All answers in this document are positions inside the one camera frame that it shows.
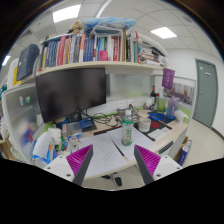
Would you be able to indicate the wooden bookshelf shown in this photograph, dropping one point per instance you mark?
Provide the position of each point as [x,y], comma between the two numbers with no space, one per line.
[115,67]

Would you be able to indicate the dark blue box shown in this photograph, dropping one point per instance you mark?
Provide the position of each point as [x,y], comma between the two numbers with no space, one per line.
[26,61]

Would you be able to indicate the blue calculator device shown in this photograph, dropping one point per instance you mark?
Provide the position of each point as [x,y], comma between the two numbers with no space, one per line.
[87,125]

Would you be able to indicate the black desk mat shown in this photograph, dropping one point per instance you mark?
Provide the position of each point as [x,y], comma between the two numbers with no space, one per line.
[157,129]

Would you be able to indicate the brown plush toy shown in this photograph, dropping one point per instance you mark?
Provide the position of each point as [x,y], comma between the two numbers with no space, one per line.
[76,27]

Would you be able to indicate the ceiling light panel left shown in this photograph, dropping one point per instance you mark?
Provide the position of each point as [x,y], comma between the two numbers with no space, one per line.
[66,13]

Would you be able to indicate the purple plastic water jug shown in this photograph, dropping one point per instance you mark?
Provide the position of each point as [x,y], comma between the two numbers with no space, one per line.
[172,107]

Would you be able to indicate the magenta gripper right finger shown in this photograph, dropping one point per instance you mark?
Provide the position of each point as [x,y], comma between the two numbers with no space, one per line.
[147,162]

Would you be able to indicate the white paper sheet left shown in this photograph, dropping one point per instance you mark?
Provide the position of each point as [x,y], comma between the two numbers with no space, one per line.
[106,156]

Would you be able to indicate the white stacked paper cups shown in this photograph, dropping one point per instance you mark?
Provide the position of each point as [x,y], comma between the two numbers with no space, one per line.
[144,124]

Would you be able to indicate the blue patterned pillow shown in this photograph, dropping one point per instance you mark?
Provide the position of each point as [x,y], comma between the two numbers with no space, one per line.
[113,22]

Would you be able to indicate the blue bowl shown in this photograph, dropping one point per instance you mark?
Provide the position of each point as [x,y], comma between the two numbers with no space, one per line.
[156,116]

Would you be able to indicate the grey door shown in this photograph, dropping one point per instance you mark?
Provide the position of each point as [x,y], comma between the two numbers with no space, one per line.
[207,93]

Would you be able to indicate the ceiling light panel right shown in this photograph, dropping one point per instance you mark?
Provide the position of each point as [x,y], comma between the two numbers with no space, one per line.
[164,33]

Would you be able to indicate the blue white carton box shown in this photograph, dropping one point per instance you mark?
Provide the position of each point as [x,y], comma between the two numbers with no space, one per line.
[184,153]

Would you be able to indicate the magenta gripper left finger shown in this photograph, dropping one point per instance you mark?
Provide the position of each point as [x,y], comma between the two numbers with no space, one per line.
[79,162]

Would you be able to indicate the black computer monitor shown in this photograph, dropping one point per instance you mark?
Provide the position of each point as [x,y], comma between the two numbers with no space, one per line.
[62,93]

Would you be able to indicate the dark wine bottle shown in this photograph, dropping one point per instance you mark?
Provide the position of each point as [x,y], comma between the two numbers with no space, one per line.
[153,96]

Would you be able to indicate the purple hanging sign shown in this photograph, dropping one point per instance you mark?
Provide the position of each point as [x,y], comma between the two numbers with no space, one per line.
[168,77]

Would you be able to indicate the ceiling light panel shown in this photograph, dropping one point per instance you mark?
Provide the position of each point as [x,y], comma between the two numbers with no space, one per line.
[66,13]
[164,33]

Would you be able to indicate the green-label plastic water bottle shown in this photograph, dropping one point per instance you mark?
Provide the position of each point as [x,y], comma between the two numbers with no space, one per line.
[127,125]

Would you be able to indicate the row of books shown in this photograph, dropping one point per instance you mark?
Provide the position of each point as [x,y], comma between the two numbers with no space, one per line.
[79,48]

